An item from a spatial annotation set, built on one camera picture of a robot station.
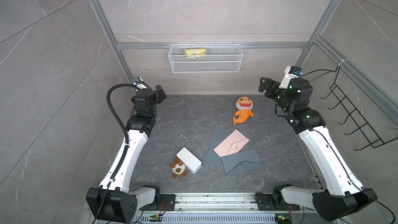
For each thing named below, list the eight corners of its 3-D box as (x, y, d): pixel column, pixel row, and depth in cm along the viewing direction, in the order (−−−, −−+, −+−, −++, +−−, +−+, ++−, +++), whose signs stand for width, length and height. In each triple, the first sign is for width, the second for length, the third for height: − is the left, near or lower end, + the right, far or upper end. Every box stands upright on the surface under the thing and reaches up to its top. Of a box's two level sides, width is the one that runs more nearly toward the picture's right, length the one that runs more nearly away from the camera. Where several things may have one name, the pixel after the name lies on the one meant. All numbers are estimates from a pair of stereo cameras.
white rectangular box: (175, 156, 90) (174, 153, 86) (184, 147, 93) (184, 144, 90) (195, 175, 83) (195, 173, 79) (204, 165, 87) (204, 162, 83)
